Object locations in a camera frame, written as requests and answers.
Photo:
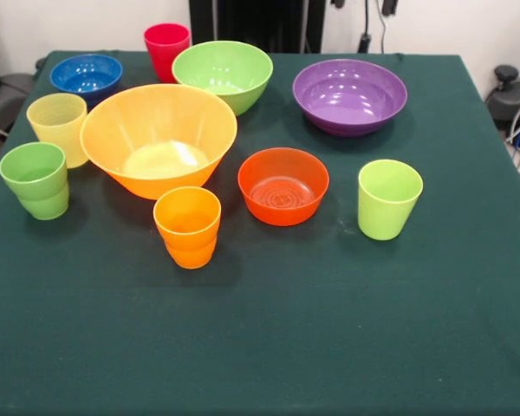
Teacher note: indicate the green bowl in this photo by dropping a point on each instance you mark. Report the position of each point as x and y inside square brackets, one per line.
[221, 69]

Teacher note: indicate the blue bowl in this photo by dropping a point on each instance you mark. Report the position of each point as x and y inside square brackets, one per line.
[86, 73]

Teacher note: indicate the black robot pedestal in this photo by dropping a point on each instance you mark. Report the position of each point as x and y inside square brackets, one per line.
[260, 21]

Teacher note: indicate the red cup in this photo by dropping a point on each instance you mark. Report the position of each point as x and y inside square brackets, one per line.
[160, 56]

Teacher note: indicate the dark green tablecloth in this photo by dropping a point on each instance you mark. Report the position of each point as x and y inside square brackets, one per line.
[260, 325]

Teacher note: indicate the red-orange bowl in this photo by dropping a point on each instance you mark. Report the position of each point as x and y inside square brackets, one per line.
[286, 212]

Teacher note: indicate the purple bowl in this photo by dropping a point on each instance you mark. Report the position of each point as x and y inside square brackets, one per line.
[351, 95]

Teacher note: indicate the large orange bowl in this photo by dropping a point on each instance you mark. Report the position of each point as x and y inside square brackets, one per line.
[112, 143]

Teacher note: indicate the orange stepped cup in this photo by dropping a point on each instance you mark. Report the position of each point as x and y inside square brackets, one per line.
[186, 242]

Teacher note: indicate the yellow cup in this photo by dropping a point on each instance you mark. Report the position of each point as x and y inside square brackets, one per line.
[56, 130]

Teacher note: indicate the lime green smooth cup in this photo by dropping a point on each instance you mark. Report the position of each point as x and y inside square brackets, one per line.
[385, 216]

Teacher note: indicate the green stepped cup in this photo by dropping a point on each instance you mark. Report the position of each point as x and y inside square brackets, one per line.
[39, 195]

